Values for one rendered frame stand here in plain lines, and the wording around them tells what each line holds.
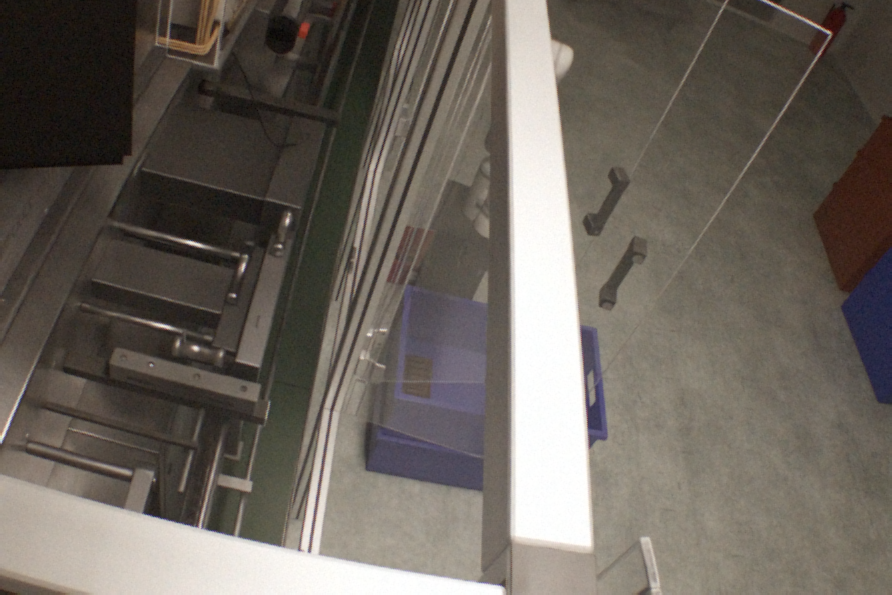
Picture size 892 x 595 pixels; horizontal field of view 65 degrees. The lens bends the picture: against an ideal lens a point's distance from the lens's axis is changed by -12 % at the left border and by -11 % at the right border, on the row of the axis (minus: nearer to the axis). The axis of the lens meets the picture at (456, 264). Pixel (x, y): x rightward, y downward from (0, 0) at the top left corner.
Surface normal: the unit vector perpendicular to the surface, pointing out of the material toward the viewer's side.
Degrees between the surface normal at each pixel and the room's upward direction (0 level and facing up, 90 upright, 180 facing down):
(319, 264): 3
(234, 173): 0
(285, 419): 3
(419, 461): 90
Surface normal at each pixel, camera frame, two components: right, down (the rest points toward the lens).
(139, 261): 0.29, -0.67
